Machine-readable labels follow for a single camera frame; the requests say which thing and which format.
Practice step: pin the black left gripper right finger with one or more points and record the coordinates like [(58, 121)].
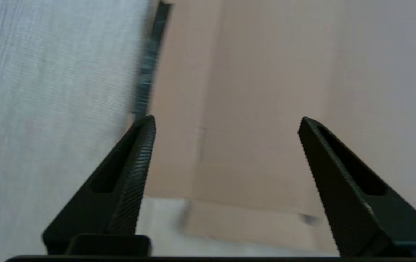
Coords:
[(350, 203)]

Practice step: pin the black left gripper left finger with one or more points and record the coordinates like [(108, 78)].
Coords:
[(120, 189)]

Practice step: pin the brown cardboard shoe box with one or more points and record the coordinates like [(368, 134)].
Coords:
[(251, 91)]

